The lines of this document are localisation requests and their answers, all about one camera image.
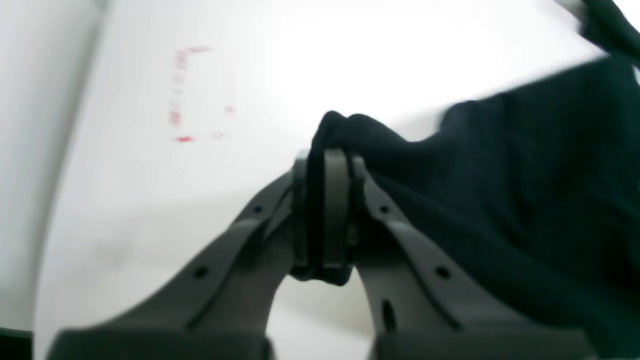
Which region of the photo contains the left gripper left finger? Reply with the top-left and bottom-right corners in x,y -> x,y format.
47,151 -> 308,360

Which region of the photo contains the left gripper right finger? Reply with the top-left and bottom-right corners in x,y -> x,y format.
322,149 -> 595,360

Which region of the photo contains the black graphic t-shirt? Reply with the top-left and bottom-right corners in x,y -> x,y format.
311,0 -> 640,359

